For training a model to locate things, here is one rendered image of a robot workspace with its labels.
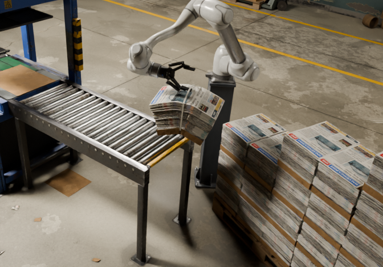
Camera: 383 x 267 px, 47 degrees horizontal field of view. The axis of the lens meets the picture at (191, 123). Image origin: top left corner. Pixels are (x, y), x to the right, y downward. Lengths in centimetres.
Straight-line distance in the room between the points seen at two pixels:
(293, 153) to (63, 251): 176
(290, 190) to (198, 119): 74
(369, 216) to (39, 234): 229
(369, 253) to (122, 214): 190
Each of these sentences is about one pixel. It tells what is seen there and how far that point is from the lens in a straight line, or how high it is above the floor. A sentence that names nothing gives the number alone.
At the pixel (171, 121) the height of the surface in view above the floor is 105.
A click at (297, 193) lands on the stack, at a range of 284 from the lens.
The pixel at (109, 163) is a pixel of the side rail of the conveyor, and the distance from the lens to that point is 295.
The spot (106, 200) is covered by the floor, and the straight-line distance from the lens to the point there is 377.
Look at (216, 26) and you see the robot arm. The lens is 288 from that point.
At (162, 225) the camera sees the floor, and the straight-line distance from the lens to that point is 355.
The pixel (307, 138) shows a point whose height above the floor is 107.
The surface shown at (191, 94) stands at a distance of 280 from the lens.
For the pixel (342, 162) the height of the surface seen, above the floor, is 107.
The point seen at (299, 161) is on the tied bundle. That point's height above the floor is 96.
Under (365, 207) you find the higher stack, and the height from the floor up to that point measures 99.
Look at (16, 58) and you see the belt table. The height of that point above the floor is 80.
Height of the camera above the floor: 247
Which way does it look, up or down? 31 degrees down
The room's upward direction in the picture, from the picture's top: 5 degrees clockwise
